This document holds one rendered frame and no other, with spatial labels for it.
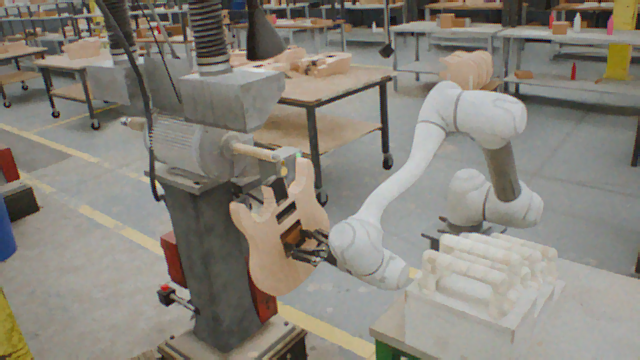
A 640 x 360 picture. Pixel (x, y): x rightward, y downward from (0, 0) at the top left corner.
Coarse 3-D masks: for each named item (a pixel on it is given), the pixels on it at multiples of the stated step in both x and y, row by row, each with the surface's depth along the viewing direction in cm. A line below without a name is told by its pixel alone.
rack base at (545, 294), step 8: (544, 288) 123; (552, 288) 123; (544, 296) 120; (552, 296) 124; (544, 304) 118; (536, 312) 115; (544, 312) 120; (536, 320) 115; (544, 320) 123; (536, 328) 117; (536, 336) 119
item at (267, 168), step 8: (280, 152) 200; (288, 152) 199; (264, 160) 194; (280, 160) 193; (288, 160) 196; (264, 168) 196; (272, 168) 193; (280, 168) 193; (288, 168) 197; (264, 176) 198; (280, 176) 194; (288, 176) 198; (288, 184) 199; (248, 192) 207; (256, 200) 207
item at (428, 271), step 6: (426, 264) 110; (426, 270) 110; (432, 270) 110; (426, 276) 111; (432, 276) 111; (426, 282) 112; (432, 282) 112; (426, 288) 112; (432, 288) 112; (426, 294) 113; (432, 294) 113
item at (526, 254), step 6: (474, 234) 129; (474, 240) 129; (480, 240) 128; (486, 240) 127; (492, 240) 126; (498, 240) 126; (498, 246) 125; (504, 246) 124; (510, 246) 123; (516, 246) 122; (516, 252) 122; (522, 252) 121; (528, 252) 120; (534, 252) 119; (522, 258) 121; (528, 258) 120; (534, 258) 119; (540, 258) 119
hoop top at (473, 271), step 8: (424, 256) 110; (432, 256) 108; (440, 256) 108; (448, 256) 107; (432, 264) 109; (440, 264) 107; (448, 264) 106; (456, 264) 105; (464, 264) 104; (472, 264) 104; (456, 272) 105; (464, 272) 104; (472, 272) 103; (480, 272) 102; (488, 272) 101; (496, 272) 100; (480, 280) 102; (488, 280) 100; (496, 280) 99; (504, 280) 99
